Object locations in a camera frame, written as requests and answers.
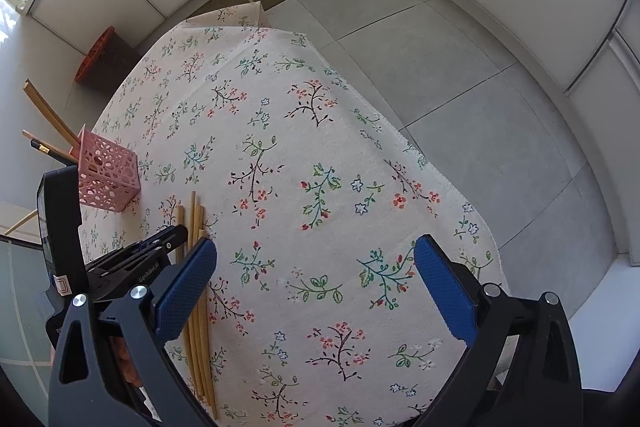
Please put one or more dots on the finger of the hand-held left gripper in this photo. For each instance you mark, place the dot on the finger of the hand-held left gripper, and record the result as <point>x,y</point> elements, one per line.
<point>145,269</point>
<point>160,238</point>

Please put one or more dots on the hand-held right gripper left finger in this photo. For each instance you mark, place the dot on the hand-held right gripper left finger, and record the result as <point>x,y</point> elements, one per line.
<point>185,287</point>

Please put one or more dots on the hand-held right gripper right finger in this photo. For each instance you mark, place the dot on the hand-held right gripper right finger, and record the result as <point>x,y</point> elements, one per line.
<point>445,287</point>

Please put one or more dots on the light bamboo chopstick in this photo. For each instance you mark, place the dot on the light bamboo chopstick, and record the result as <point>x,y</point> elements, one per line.
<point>50,145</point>
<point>50,112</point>
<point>200,219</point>
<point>192,217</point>

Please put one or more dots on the pink perforated utensil holder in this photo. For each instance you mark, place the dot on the pink perforated utensil holder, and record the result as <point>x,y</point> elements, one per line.
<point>110,177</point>

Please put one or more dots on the black gold-banded chopstick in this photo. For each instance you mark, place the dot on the black gold-banded chopstick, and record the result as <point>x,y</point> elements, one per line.
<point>47,152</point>

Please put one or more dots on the person's left hand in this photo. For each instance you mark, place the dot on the person's left hand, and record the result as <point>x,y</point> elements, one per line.
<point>126,357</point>

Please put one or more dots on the frosted glass sliding door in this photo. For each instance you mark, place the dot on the frosted glass sliding door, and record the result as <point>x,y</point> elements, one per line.
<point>20,307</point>

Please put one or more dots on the floral tablecloth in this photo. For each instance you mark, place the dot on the floral tablecloth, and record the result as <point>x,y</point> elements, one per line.
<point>300,157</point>

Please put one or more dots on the brown trash bin red bag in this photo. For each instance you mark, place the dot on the brown trash bin red bag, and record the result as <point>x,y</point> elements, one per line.
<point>112,57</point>

